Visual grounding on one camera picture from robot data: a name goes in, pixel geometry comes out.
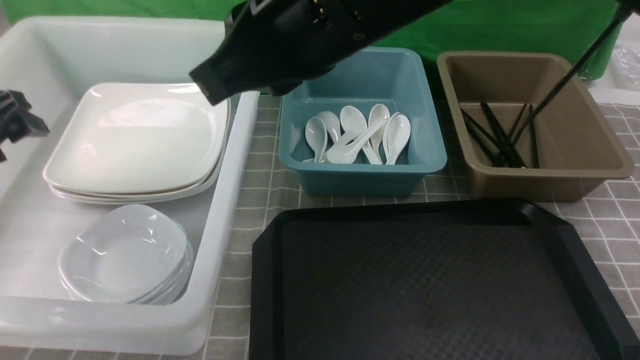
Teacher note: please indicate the green backdrop cloth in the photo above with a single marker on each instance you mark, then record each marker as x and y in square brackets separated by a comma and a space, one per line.
[561, 27]

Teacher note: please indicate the large white square plate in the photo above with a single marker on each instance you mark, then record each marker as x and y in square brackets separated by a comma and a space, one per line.
[118, 93]

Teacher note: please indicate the white spoon in bin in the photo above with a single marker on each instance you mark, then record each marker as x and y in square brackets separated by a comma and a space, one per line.
[378, 111]
[316, 137]
[352, 120]
[395, 137]

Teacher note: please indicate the black chopsticks in bin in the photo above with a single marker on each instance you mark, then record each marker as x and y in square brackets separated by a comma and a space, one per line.
[498, 144]

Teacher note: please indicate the teal plastic bin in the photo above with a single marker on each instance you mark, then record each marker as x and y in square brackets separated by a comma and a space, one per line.
[394, 77]

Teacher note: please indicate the brown plastic bin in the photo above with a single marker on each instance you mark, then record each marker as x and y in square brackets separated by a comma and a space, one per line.
[578, 150]

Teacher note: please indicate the grey checked tablecloth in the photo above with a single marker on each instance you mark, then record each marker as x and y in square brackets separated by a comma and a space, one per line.
[607, 220]

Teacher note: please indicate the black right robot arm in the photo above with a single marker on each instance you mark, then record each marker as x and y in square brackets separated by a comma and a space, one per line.
[380, 18]

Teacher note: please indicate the black plastic serving tray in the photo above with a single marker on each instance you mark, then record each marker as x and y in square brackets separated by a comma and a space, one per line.
[491, 279]

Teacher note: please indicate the white ceramic soup spoon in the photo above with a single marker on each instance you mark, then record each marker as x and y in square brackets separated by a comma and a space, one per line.
[346, 150]

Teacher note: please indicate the stack of white plates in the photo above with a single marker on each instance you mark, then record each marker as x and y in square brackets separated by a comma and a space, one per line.
[141, 151]

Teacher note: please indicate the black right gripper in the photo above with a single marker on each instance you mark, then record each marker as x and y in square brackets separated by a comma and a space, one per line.
[276, 45]

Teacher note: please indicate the stack of white bowls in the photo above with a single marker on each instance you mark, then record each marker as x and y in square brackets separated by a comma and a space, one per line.
[133, 255]

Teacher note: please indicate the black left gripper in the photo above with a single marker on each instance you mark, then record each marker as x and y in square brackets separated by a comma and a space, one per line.
[16, 119]

